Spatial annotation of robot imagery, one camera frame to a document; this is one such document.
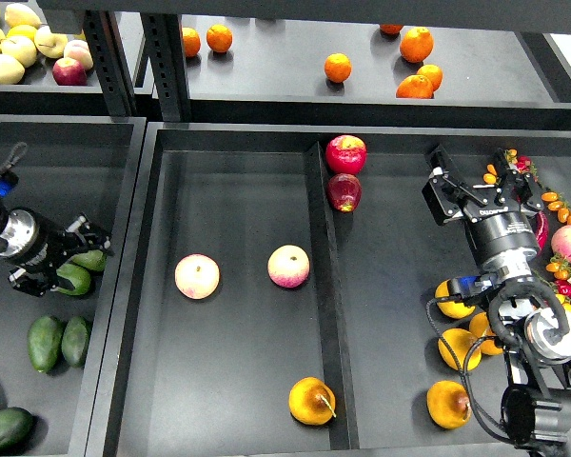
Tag black shelf post right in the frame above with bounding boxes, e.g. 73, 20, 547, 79
140, 12, 192, 123

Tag yellow pear left lower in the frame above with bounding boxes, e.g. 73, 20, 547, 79
438, 328, 477, 370

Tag pink apple left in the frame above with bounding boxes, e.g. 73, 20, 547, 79
174, 253, 220, 300

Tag pale pink peach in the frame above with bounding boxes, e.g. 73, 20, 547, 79
63, 39, 94, 71

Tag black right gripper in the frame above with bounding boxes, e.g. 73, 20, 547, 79
422, 145, 544, 271

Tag yellow pear upper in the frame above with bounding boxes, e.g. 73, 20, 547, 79
435, 280, 476, 319

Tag cherry tomato bunch lower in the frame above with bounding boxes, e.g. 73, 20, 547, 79
535, 253, 571, 312

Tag green avocado under gripper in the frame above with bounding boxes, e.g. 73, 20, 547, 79
54, 263, 91, 296

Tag yellow pear middle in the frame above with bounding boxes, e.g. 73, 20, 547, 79
468, 311, 503, 356

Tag yellow pear with stem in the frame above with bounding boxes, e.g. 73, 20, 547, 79
288, 377, 336, 426

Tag cherry tomato bunch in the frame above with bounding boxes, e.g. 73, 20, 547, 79
482, 149, 541, 193
535, 253, 571, 312

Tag large orange upper right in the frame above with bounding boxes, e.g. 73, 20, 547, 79
400, 27, 434, 63

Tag bright red apple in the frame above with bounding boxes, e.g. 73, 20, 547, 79
325, 134, 367, 175

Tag orange under shelf edge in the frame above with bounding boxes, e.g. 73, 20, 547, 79
379, 24, 404, 36

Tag black left tray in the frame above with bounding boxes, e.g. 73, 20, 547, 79
0, 116, 146, 456

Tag black shelf post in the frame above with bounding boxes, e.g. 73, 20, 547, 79
83, 10, 137, 117
140, 12, 192, 123

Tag pale yellow pear front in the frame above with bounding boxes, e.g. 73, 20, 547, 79
0, 54, 25, 85

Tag avocado bottom left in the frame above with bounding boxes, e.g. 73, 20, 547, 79
0, 407, 34, 451

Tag dark red apple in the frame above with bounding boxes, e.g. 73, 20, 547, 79
326, 173, 362, 213

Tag red chili pepper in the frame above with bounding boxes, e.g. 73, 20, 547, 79
534, 211, 549, 250

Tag orange centre shelf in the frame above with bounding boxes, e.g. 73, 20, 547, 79
324, 53, 352, 84

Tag orange behind front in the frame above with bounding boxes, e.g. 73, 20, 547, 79
417, 64, 443, 91

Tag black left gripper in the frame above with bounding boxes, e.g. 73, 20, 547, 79
9, 213, 112, 297

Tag black shelf post left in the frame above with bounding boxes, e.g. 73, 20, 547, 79
83, 10, 137, 117

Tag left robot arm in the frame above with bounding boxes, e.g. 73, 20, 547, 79
0, 142, 111, 297

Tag pink apple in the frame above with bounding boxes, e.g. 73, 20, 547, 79
174, 253, 220, 300
267, 245, 310, 288

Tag cherry tomato bunch upper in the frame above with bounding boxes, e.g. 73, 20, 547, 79
482, 149, 541, 193

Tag black centre tray divider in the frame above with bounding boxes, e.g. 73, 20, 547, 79
304, 143, 360, 451

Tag avocado left tray middle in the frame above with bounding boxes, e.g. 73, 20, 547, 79
28, 315, 65, 373

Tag light green avocado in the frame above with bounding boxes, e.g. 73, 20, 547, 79
70, 250, 108, 272

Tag dark green avocado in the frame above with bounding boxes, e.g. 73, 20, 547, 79
61, 316, 92, 368

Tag orange cherry tomato string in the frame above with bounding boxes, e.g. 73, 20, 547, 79
541, 190, 571, 228

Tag pink apple centre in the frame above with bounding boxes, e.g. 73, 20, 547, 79
267, 245, 310, 288

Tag red apple on shelf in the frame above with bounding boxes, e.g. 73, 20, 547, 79
52, 57, 87, 86

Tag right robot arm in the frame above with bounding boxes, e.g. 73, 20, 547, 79
423, 146, 571, 456

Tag yellow pear lower right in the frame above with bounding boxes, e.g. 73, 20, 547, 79
426, 380, 472, 429

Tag orange front right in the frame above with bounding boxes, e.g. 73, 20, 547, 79
396, 74, 434, 99

